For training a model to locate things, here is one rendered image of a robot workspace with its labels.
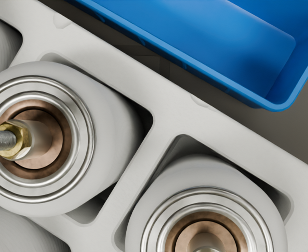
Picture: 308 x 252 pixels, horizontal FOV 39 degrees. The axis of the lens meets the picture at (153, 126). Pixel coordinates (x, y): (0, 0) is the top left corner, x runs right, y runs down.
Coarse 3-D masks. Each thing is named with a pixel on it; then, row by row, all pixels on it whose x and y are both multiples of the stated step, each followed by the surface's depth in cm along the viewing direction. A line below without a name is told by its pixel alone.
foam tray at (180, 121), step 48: (0, 0) 34; (48, 48) 33; (96, 48) 33; (144, 96) 33; (192, 96) 33; (144, 144) 33; (192, 144) 43; (240, 144) 32; (144, 192) 43; (288, 192) 32; (96, 240) 33; (288, 240) 32
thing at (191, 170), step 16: (176, 160) 39; (192, 160) 32; (208, 160) 32; (224, 160) 41; (160, 176) 30; (176, 176) 26; (192, 176) 25; (208, 176) 25; (224, 176) 25; (240, 176) 26; (160, 192) 26; (240, 192) 25; (256, 192) 25; (144, 208) 26; (256, 208) 25; (272, 208) 25; (128, 224) 26; (144, 224) 25; (272, 224) 25; (128, 240) 26
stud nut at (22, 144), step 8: (0, 128) 22; (8, 128) 22; (16, 128) 22; (24, 128) 23; (16, 136) 22; (24, 136) 22; (16, 144) 22; (24, 144) 22; (0, 152) 22; (8, 152) 22; (16, 152) 22
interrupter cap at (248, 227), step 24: (192, 192) 25; (216, 192) 25; (168, 216) 25; (192, 216) 25; (216, 216) 25; (240, 216) 25; (144, 240) 25; (168, 240) 25; (240, 240) 25; (264, 240) 25
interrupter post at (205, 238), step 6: (198, 234) 25; (204, 234) 25; (210, 234) 25; (192, 240) 24; (198, 240) 24; (204, 240) 23; (210, 240) 23; (216, 240) 24; (192, 246) 23; (198, 246) 22; (204, 246) 22; (210, 246) 22; (216, 246) 22; (222, 246) 23
